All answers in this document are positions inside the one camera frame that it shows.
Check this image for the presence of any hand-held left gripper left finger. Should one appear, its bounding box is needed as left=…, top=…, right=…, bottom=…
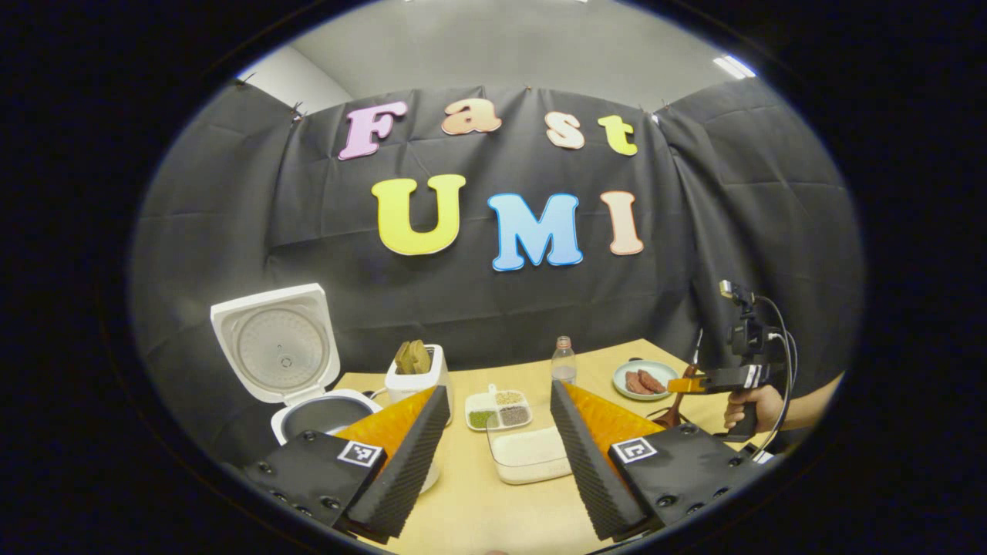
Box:
left=243, top=385, right=453, bottom=543

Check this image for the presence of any black backdrop cloth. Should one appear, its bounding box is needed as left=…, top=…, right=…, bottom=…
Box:
left=131, top=77, right=864, bottom=463

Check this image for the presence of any white rice cooker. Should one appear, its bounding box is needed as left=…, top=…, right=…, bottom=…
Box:
left=210, top=282, right=443, bottom=495

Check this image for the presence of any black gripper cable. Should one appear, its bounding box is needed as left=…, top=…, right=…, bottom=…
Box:
left=752, top=294, right=800, bottom=458

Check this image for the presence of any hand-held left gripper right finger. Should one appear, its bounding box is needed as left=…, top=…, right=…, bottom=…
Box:
left=549, top=378, right=766, bottom=541

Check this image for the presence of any white divided bean dish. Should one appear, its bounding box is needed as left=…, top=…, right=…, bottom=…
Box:
left=464, top=383, right=534, bottom=432

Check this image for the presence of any clear plastic tray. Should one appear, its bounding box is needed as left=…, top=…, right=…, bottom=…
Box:
left=485, top=415, right=576, bottom=486

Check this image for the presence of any clear plastic bottle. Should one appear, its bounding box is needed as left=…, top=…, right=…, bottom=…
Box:
left=551, top=335, right=578, bottom=385

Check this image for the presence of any dark wooden spoon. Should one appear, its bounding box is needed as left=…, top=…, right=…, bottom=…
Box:
left=652, top=362, right=699, bottom=430

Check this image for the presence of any white toaster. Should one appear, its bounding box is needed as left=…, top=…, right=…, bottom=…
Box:
left=383, top=344, right=455, bottom=426

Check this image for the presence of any pale green plate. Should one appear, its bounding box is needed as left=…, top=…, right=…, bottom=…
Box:
left=612, top=359, right=680, bottom=402

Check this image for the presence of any small ceiling light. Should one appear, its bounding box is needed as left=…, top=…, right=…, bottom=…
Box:
left=712, top=53, right=757, bottom=81

